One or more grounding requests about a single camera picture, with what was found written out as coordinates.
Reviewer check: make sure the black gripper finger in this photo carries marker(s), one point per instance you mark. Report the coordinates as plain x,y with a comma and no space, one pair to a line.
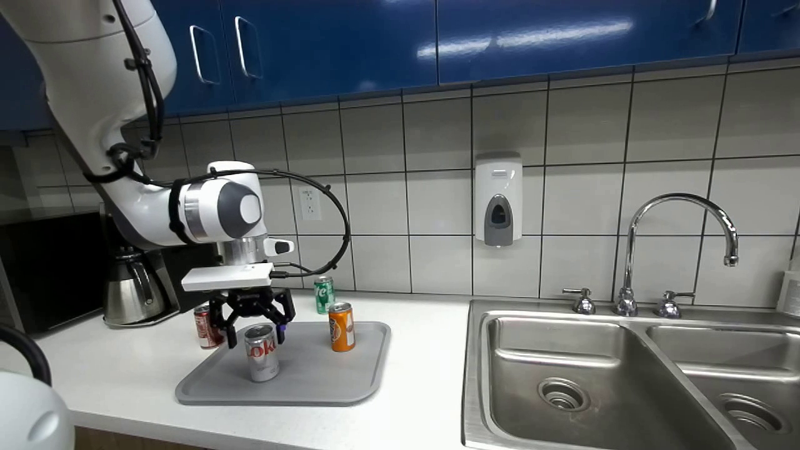
284,334
229,334

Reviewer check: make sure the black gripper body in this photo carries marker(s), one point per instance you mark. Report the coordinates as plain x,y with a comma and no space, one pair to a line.
249,303

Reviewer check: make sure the silver soda can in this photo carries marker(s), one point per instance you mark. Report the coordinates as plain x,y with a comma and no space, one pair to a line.
262,350

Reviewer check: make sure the orange soda can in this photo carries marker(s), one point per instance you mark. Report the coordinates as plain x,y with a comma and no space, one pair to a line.
341,325

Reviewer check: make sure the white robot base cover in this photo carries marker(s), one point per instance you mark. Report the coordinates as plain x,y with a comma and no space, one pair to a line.
31,413

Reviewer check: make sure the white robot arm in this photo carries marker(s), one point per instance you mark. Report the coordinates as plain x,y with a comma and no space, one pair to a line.
109,64

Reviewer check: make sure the grey plastic tray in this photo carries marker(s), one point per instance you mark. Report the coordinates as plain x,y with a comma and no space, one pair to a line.
312,370

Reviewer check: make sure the red soda can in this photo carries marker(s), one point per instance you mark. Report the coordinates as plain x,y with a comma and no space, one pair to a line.
208,335

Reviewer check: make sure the green soda can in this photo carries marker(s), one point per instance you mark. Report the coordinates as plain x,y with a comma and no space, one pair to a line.
324,293

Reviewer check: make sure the black coffee maker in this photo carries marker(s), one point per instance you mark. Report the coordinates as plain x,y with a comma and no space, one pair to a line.
168,263

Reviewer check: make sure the steel coffee carafe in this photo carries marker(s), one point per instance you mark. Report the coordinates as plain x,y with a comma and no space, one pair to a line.
133,293

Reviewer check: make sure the wooden lower cabinets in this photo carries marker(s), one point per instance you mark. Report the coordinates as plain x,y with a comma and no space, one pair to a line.
114,440

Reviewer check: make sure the black microwave oven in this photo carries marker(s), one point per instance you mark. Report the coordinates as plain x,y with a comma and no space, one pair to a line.
54,272

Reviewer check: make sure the blue upper cabinets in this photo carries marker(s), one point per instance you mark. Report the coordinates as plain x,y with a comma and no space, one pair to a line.
257,54

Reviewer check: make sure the white soap dispenser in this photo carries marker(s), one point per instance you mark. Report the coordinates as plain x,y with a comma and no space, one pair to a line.
498,202

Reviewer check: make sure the stainless steel double sink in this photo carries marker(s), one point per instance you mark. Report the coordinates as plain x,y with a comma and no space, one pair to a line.
543,378

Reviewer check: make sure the chrome sink faucet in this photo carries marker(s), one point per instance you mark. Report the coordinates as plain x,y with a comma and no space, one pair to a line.
651,265

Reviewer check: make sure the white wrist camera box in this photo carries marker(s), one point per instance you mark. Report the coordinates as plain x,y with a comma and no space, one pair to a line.
247,263

